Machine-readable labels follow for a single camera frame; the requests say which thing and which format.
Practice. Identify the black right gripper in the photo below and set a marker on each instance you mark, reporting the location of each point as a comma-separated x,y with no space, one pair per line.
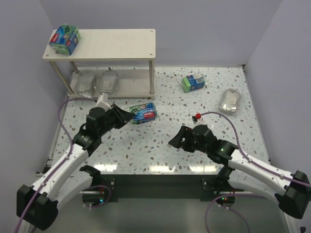
185,140

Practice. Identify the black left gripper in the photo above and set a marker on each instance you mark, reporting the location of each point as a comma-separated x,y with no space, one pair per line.
115,116

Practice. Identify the green sponge pack blue label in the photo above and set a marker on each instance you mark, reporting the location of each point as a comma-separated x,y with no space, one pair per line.
143,113

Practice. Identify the silver sponge pack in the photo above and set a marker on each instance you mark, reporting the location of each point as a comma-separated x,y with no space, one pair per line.
108,82
230,101
85,86

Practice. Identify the green sponge pack red logo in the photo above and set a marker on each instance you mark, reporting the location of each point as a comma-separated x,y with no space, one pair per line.
65,40

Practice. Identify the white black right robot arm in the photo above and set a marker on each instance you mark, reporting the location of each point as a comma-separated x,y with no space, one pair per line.
290,191

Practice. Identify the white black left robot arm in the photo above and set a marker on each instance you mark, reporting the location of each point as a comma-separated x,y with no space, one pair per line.
37,203

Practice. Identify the beige two-tier wooden shelf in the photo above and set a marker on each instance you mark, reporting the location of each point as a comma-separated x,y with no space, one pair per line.
129,52

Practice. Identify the green sponge pack barcode label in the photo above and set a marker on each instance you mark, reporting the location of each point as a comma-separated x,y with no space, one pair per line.
193,82

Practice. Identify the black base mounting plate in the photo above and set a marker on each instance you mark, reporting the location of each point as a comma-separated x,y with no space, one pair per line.
202,187

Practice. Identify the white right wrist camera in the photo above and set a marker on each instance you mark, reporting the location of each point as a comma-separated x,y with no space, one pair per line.
197,121

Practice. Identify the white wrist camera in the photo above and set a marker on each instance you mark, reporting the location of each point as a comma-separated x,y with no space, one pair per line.
197,121
102,100

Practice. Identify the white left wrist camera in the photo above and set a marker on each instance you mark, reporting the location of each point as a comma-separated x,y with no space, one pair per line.
102,100

